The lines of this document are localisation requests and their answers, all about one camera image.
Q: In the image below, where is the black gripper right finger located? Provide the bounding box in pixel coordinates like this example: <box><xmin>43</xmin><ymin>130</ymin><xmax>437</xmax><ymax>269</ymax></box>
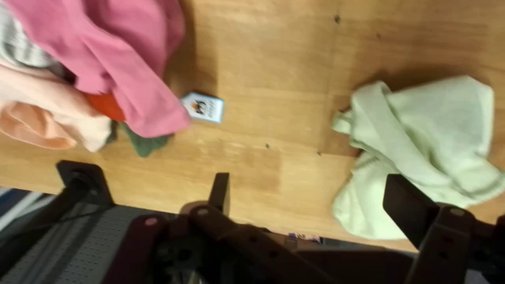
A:
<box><xmin>382</xmin><ymin>171</ymin><xmax>442</xmax><ymax>249</ymax></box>

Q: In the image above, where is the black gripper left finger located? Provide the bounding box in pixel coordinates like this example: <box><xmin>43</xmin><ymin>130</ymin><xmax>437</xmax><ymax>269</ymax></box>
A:
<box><xmin>207</xmin><ymin>171</ymin><xmax>232</xmax><ymax>217</ymax></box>

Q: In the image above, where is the light green cloth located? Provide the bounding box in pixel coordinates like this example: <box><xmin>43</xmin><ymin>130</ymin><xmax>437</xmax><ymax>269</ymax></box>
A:
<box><xmin>330</xmin><ymin>73</ymin><xmax>505</xmax><ymax>242</ymax></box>

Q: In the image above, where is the magenta pink cloth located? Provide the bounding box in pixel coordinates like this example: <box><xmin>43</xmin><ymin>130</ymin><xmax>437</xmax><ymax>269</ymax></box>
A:
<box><xmin>2</xmin><ymin>0</ymin><xmax>193</xmax><ymax>140</ymax></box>

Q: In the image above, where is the pale peach cloth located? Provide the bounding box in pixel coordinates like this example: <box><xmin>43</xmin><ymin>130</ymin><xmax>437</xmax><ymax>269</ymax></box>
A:
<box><xmin>0</xmin><ymin>51</ymin><xmax>116</xmax><ymax>154</ymax></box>

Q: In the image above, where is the small white printed card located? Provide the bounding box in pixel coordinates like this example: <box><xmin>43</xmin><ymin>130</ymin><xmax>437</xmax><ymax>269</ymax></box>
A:
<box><xmin>180</xmin><ymin>89</ymin><xmax>228</xmax><ymax>126</ymax></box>

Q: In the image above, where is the red plush vegetable green leaf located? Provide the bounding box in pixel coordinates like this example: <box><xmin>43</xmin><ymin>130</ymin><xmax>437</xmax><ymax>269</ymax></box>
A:
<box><xmin>82</xmin><ymin>91</ymin><xmax>177</xmax><ymax>159</ymax></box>

